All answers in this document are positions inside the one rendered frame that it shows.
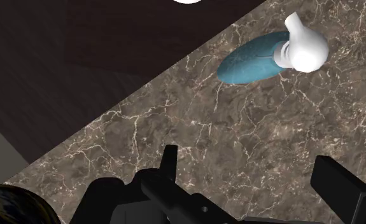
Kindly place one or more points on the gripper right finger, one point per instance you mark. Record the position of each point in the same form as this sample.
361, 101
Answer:
341, 189

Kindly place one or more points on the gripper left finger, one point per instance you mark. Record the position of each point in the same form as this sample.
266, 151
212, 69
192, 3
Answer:
170, 195

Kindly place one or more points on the black glossy round object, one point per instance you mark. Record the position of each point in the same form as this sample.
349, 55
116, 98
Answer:
12, 206

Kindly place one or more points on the white round object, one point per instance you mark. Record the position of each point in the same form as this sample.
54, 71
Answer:
187, 1

